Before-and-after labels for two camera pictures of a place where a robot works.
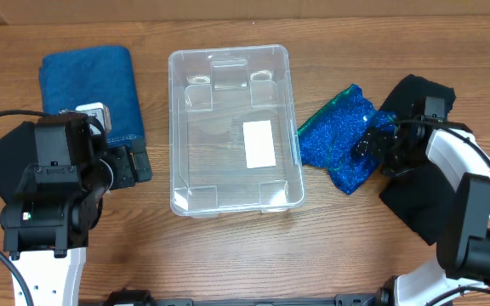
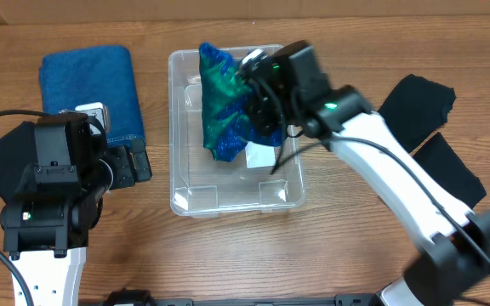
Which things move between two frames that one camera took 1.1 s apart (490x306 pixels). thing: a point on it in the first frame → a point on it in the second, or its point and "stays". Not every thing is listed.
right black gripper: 378,138 → 258,106
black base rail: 138,297 stays
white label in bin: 259,144 stays
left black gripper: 126,174 stays
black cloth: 8,158 stays
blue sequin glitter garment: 328,138 → 227,126
